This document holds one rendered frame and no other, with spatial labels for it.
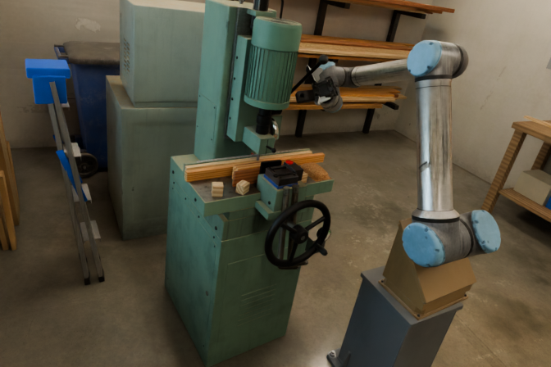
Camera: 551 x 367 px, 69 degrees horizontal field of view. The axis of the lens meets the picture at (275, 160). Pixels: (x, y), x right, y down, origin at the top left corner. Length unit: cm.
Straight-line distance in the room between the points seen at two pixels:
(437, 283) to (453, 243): 33
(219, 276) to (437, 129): 98
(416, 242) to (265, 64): 79
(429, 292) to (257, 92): 99
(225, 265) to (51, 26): 256
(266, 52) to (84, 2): 239
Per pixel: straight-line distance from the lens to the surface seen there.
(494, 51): 478
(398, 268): 173
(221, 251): 160
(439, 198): 141
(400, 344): 181
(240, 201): 150
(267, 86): 147
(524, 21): 467
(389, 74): 173
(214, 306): 180
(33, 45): 370
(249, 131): 163
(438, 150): 140
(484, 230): 155
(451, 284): 180
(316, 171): 172
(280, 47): 144
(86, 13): 366
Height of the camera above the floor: 166
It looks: 25 degrees down
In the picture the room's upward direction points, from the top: 10 degrees clockwise
